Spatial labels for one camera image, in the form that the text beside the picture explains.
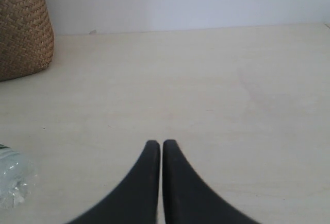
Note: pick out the brown woven wicker basket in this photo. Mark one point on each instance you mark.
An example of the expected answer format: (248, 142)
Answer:
(27, 38)

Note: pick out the clear plastic water bottle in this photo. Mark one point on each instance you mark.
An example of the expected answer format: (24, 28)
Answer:
(18, 177)

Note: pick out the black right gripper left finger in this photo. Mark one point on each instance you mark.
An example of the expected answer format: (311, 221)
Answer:
(135, 198)

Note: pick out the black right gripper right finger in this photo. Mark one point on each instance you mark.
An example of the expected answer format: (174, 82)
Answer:
(187, 198)

